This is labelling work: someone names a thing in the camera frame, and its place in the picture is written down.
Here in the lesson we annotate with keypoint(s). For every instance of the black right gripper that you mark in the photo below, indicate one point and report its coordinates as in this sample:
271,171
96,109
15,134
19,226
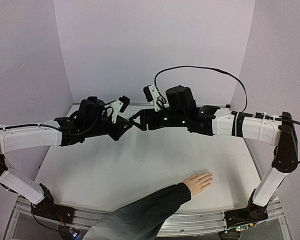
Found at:
146,120

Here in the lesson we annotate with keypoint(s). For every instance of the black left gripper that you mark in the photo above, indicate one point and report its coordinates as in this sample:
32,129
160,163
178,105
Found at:
120,131

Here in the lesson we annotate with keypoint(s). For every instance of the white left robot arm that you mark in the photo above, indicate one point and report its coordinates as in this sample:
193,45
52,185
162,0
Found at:
54,133

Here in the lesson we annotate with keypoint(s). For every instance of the dark sleeved forearm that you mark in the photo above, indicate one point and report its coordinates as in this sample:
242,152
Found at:
141,219

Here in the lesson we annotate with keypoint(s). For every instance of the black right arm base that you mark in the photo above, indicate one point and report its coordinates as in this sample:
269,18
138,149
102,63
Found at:
251,214

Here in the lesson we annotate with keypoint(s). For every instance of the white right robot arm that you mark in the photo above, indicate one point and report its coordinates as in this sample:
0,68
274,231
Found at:
276,131

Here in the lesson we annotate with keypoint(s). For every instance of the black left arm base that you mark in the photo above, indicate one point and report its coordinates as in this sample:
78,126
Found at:
48,209

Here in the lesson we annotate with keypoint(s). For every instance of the mannequin hand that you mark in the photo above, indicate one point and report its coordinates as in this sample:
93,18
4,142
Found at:
198,182

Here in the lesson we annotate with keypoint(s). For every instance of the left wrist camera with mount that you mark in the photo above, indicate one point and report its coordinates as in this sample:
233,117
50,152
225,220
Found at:
117,106

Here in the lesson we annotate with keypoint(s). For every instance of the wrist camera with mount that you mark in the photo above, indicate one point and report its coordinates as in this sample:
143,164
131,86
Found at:
117,106
153,96

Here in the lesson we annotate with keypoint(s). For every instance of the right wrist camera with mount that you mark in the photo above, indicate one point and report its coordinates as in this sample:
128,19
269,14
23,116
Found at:
153,96

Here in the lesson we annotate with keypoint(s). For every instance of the aluminium table frame rail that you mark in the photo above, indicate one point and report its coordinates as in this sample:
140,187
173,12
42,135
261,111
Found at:
197,225

